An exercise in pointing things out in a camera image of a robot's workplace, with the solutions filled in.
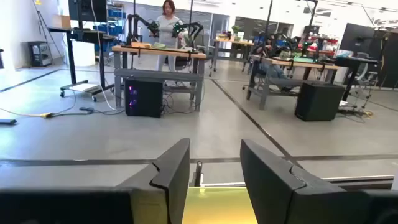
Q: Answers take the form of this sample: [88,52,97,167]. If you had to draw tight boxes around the office chair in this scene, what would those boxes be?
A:
[353,52,379,110]

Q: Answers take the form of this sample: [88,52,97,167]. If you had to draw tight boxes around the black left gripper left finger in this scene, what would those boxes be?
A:
[116,138,191,224]

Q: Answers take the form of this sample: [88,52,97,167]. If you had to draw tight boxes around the black frame clamp bracket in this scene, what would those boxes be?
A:
[192,161,203,187]

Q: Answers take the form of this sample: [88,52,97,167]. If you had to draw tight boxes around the black aluminium table frame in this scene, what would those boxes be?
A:
[198,175,395,191]

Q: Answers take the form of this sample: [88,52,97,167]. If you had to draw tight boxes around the wooden table with plants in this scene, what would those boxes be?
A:
[208,37,255,77]

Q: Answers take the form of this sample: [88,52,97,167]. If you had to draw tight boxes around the black rolling standing desk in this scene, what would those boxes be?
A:
[46,26,116,103]

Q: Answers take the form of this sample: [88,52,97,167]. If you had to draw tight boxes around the cardboard box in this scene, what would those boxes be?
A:
[52,14,72,29]

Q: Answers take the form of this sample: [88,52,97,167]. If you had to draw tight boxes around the plain black computer tower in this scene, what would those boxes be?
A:
[294,82,346,123]

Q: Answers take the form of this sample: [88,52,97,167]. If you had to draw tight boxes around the yellow extension cable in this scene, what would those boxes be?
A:
[0,106,53,119]

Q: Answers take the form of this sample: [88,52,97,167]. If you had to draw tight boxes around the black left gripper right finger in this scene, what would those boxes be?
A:
[239,138,368,224]

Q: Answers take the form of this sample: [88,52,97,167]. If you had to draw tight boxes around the seated person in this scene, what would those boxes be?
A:
[253,37,295,93]

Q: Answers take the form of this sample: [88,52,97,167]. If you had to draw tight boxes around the wooden workbench with grey legs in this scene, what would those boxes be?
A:
[111,44,208,112]

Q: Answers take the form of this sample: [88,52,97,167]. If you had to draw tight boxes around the standing person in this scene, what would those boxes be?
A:
[154,0,187,73]

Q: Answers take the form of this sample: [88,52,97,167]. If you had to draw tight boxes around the small black cabinet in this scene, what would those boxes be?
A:
[27,40,53,68]

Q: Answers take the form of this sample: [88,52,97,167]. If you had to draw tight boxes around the large black monitor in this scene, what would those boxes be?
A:
[339,22,376,57]

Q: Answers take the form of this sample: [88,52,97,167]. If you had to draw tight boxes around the white hanging cable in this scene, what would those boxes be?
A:
[89,0,118,112]

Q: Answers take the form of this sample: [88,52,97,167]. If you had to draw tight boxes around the black office desk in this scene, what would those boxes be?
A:
[323,57,381,103]

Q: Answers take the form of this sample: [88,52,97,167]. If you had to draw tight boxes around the black computer tower purple lights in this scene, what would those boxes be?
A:
[124,79,164,119]

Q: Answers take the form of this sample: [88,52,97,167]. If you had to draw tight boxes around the shelf with blue bins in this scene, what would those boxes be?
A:
[93,2,127,53]

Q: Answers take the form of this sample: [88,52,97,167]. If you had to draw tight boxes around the wooden workbench with dark legs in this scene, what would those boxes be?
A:
[246,55,343,111]

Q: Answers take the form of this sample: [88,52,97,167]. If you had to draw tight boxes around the yellow plastic basket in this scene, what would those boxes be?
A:
[182,185,259,224]

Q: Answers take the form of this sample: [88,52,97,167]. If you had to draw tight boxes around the black monitor on stand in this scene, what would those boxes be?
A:
[68,0,108,23]

